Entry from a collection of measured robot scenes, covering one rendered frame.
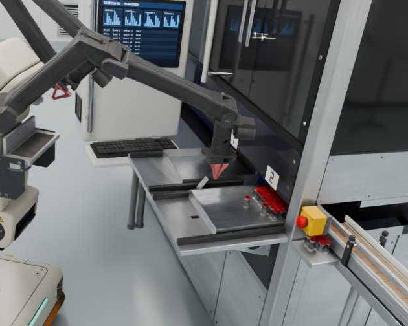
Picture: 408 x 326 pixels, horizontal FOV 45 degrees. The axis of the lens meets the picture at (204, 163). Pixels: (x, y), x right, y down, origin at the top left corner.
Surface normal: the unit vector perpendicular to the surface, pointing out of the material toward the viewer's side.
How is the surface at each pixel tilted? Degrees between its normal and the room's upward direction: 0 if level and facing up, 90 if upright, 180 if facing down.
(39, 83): 105
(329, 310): 90
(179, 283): 0
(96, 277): 0
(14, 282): 0
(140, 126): 90
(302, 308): 90
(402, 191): 90
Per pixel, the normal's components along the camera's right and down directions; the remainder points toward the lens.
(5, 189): -0.13, 0.43
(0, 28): 0.36, 0.46
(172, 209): 0.14, -0.89
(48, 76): 0.01, 0.66
